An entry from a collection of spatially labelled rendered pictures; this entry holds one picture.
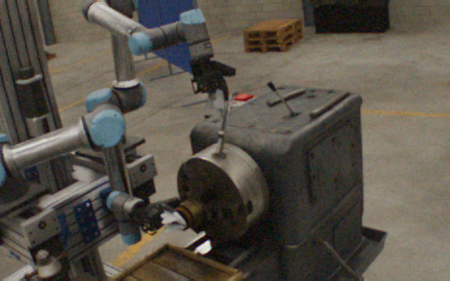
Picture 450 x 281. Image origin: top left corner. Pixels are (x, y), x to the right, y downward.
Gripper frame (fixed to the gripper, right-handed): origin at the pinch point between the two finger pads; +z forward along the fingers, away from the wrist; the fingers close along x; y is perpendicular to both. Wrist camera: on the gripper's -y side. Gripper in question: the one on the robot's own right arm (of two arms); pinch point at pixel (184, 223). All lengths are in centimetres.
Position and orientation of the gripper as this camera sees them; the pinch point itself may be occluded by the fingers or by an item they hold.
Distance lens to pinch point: 151.5
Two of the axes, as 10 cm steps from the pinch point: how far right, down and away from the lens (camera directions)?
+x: -1.5, -9.2, -3.6
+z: 7.4, 1.4, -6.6
